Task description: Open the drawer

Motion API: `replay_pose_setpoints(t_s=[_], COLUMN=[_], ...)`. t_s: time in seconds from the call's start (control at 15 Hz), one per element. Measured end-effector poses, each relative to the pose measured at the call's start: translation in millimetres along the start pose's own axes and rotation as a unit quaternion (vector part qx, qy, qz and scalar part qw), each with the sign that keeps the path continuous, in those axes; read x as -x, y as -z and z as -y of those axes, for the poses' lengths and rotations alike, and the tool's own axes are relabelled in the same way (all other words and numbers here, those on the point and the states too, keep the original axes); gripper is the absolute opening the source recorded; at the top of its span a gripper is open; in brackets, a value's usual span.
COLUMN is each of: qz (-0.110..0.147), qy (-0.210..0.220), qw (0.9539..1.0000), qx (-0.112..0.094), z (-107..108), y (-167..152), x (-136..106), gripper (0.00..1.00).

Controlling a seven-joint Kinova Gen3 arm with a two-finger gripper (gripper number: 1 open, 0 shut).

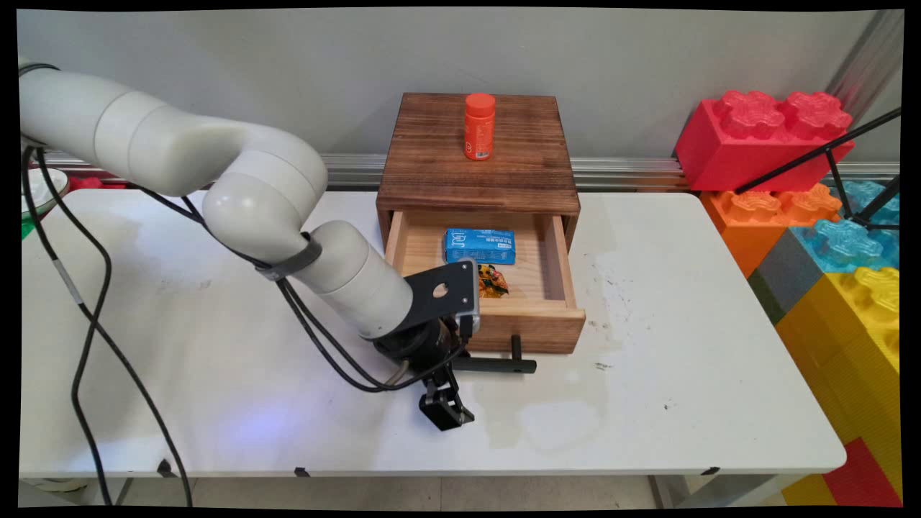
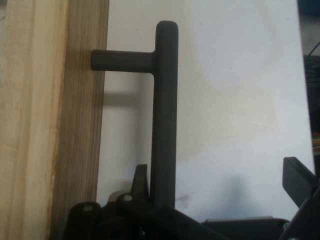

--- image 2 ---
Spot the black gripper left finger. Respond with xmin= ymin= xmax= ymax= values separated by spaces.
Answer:
xmin=62 ymin=163 xmax=205 ymax=240

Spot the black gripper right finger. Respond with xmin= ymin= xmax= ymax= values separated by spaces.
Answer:
xmin=278 ymin=156 xmax=320 ymax=240

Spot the black bar drawer handle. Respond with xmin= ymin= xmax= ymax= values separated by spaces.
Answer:
xmin=90 ymin=20 xmax=180 ymax=210

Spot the wooden cabinet door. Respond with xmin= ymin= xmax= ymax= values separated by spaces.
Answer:
xmin=0 ymin=0 xmax=110 ymax=240

